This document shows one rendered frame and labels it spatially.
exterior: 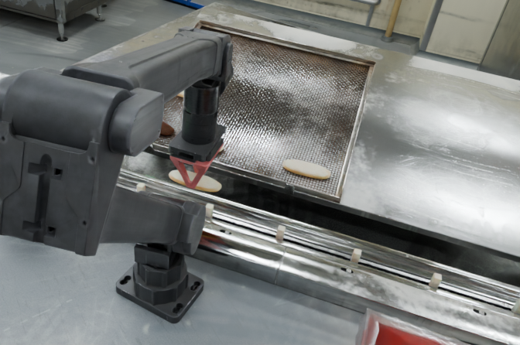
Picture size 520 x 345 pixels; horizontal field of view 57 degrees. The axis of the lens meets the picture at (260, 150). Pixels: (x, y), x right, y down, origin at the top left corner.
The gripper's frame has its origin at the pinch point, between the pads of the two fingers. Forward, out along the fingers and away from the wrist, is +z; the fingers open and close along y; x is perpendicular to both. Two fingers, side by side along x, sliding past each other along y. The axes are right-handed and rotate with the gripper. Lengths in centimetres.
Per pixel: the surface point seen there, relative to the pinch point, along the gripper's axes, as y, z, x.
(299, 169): 14.3, 2.0, -16.6
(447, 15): 341, 50, -74
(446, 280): 2.0, 7.6, -47.2
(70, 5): 216, 65, 181
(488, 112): 51, -4, -55
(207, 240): -7.2, 6.6, -5.8
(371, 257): 1.9, 7.6, -34.0
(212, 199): 3.3, 6.7, -2.5
